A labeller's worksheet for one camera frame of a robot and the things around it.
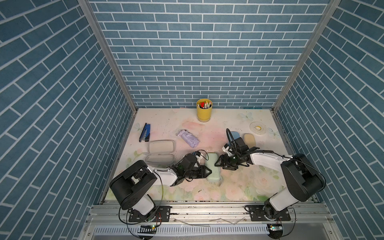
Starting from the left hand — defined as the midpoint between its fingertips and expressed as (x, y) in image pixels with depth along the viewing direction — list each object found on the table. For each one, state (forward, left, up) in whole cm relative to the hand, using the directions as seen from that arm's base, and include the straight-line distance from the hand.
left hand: (212, 175), depth 83 cm
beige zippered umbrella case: (+24, -26, +1) cm, 35 cm away
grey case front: (0, -1, +1) cm, 2 cm away
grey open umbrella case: (+15, +32, -3) cm, 35 cm away
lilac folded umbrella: (+26, +15, 0) cm, 30 cm away
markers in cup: (+46, +4, +11) cm, 48 cm away
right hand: (+6, -5, 0) cm, 7 cm away
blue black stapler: (+30, +45, -3) cm, 55 cm away
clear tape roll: (+36, -36, -2) cm, 51 cm away
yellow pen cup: (+43, +4, +5) cm, 43 cm away
